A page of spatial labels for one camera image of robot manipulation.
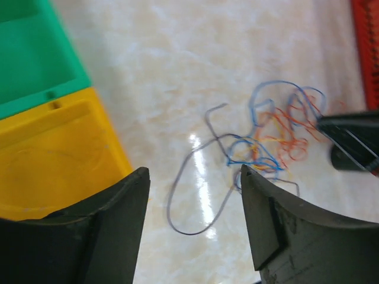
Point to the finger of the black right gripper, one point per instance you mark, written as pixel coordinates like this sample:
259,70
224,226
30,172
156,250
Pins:
357,155
343,129

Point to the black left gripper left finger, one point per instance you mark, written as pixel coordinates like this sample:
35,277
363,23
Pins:
96,240

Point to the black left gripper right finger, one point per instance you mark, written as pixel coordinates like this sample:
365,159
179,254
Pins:
294,241

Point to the yellow storage bin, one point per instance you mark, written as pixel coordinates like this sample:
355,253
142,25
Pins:
57,154

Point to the red plastic shopping basket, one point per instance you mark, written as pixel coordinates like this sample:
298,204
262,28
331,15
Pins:
365,14

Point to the near green storage bin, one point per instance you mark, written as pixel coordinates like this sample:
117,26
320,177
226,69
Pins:
38,62

